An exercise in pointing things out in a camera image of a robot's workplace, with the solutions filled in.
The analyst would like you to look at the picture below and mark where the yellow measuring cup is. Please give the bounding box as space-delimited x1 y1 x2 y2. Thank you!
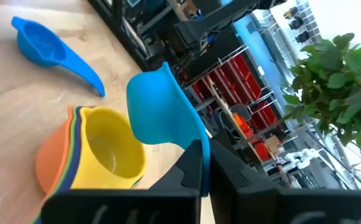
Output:
70 106 147 190

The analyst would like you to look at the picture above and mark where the red bin rack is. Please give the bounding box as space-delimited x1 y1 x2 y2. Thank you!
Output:
186 54 281 162

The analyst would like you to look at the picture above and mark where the white humanoid robot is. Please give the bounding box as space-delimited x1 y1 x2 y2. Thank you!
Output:
273 148 321 175

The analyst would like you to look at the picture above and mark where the dark blue measuring cup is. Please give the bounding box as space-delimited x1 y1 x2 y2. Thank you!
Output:
37 106 85 224

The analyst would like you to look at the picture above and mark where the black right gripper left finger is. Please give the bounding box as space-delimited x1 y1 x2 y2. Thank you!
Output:
40 139 204 224

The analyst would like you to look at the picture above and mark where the teal measuring cup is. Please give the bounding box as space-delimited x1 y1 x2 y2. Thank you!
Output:
126 61 212 197

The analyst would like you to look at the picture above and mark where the small bright blue measuring cup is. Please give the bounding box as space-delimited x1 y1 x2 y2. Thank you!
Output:
11 16 106 98

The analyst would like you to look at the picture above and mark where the green leafy potted tree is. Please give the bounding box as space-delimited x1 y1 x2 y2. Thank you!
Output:
281 32 361 187

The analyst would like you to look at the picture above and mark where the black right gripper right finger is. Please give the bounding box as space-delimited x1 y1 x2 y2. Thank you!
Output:
210 139 361 224

